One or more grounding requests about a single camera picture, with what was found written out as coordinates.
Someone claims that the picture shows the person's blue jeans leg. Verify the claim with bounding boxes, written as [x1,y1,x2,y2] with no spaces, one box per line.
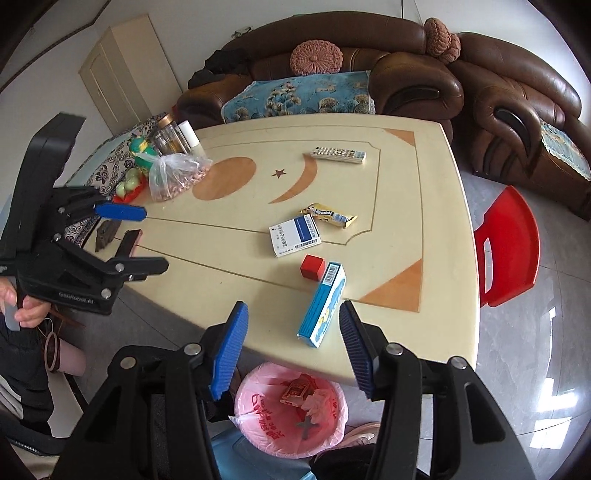
[210,425,319,480]

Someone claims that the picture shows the teal lace seat cover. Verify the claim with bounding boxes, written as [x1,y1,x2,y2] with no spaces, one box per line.
[538,121,591,182]

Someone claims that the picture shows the clear bag of peanuts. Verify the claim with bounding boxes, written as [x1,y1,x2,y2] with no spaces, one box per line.
[148,153,213,203]

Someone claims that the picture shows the long brown leather sofa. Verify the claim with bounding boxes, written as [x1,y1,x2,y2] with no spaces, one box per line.
[175,18,465,132]

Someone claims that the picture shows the bin with pink bag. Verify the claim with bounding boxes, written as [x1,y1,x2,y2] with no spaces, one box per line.
[233,362,349,460]

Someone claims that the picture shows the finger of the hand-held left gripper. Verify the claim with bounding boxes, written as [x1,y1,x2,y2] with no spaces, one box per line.
[50,186,148,241]
[55,240,170,298]

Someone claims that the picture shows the red fruit plate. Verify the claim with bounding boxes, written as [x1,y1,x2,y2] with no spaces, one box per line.
[111,178,148,204]

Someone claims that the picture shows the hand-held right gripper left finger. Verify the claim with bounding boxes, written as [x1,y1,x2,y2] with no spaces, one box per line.
[53,301,250,480]

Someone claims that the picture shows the person's left hand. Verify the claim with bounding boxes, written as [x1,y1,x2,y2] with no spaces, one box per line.
[0,276,52,329]

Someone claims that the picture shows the dark clothes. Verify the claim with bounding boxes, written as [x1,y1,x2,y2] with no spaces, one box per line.
[188,48,252,89]

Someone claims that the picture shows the brown leather armchair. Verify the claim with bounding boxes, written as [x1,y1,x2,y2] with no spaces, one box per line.
[448,31,591,222]

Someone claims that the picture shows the green and yellow bottle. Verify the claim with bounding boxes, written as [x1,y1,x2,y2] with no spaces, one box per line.
[129,136,160,174]

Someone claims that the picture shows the blue cardboard box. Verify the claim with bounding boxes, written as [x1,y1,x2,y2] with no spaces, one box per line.
[297,261,347,349]

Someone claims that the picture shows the glass jar with copper lid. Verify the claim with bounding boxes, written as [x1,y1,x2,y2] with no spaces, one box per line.
[157,113,190,155]

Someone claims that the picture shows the white and blue medicine box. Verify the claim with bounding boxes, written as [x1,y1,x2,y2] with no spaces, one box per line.
[269,215,323,259]

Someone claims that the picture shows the smartphone with pink case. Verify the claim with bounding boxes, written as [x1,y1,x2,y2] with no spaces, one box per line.
[117,229,143,260]

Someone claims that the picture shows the pink shoe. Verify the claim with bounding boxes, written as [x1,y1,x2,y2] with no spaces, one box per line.
[339,421,383,448]

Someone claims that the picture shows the small glass jar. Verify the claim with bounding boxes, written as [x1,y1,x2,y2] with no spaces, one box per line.
[152,129,174,156]

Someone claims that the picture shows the gold snack wrapper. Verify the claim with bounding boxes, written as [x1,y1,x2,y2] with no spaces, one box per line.
[300,203,358,229]

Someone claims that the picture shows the white tissue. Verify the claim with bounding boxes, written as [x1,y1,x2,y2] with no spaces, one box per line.
[302,388,340,423]

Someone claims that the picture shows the blue floral sofa cover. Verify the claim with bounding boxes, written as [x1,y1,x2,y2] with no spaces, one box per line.
[221,70,377,124]

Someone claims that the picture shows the cream wardrobe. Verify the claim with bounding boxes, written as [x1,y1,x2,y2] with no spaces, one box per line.
[78,13,183,136]

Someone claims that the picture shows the black and white floral cloth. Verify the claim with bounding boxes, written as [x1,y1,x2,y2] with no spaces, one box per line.
[62,112,169,245]

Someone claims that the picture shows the dark leather pouch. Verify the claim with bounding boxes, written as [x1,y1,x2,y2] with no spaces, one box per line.
[95,220,123,253]

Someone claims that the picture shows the white remote control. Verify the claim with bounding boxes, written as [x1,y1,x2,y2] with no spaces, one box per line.
[309,146,368,164]

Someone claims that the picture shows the red and cream carton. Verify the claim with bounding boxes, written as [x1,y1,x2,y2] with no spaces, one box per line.
[280,378,315,407]

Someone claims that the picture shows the red plastic chair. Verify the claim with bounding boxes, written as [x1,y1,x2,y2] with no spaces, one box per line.
[473,185,541,309]

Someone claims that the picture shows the white cylinder bottle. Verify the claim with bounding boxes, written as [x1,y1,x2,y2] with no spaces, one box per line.
[178,120,207,160]

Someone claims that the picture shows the large round pink cushion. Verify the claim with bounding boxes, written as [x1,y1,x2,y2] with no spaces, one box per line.
[290,41,345,77]

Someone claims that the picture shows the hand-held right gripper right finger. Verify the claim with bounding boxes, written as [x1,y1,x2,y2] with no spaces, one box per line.
[338,300,522,480]

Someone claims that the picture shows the brown hair tie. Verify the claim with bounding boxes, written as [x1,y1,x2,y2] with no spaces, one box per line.
[45,333,62,373]

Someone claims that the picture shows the red cube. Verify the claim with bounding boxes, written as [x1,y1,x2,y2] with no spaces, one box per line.
[300,254,327,281]

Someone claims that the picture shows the small round pink cushion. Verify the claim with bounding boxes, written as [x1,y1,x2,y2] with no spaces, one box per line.
[440,32,462,64]
[424,17,451,56]

